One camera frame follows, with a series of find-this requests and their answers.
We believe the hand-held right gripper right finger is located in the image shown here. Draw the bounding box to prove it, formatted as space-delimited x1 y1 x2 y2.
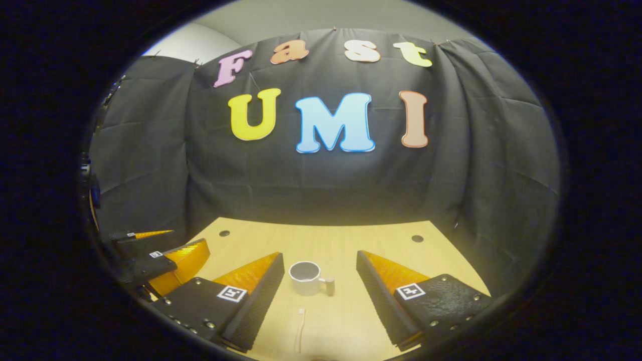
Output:
356 250 493 352

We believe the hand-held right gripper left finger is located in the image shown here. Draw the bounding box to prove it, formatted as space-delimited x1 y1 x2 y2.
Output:
149 252 285 352

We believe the beige toothbrush with white bristles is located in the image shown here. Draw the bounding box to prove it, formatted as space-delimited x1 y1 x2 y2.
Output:
295 308 307 354

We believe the white cup with wooden handle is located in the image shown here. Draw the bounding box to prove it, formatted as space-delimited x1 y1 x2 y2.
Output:
289 261 336 297

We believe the light wooden desktop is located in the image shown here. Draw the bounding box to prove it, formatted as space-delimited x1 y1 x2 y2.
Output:
148 217 491 360

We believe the black backdrop cloth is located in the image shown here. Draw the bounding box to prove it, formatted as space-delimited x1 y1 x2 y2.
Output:
88 28 561 296

